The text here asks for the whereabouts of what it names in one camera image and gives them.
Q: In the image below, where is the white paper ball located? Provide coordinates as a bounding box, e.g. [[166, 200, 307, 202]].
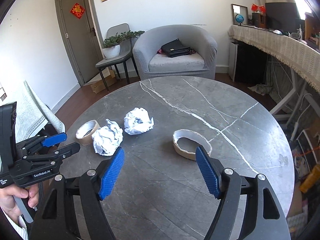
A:
[[92, 119, 123, 157]]

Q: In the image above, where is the person's left hand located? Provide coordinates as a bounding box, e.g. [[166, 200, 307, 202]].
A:
[[0, 183, 40, 222]]

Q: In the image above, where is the brown tape roll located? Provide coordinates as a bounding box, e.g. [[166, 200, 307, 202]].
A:
[[75, 120, 100, 146]]

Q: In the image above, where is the white patterned tablecloth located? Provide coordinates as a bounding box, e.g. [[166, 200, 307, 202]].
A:
[[1, 81, 66, 142]]

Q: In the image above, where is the cardboard box on floor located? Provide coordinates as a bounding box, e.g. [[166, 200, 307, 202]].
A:
[[89, 68, 118, 94]]

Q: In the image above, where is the potted green plant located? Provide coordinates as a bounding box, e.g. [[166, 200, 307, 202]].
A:
[[103, 30, 145, 59]]

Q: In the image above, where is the grey dining chair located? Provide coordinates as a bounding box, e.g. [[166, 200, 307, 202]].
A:
[[95, 23, 145, 92]]

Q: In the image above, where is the grey armchair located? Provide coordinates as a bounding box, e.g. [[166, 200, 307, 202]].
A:
[[132, 24, 217, 80]]

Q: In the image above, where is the black handbag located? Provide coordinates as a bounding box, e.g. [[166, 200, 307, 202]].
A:
[[158, 39, 196, 58]]

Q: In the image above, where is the red door decoration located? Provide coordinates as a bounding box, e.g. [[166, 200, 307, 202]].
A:
[[70, 3, 86, 19]]

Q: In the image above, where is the fringed beige desk cloth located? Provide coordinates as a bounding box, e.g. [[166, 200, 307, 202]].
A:
[[228, 25, 320, 92]]

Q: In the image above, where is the small blue globe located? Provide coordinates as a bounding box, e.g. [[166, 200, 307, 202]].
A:
[[234, 14, 245, 26]]

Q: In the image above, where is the black monitor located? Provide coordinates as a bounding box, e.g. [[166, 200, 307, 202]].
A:
[[265, 2, 305, 33]]

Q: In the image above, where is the squashed white tape ring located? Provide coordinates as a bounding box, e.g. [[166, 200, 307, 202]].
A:
[[172, 128, 213, 161]]

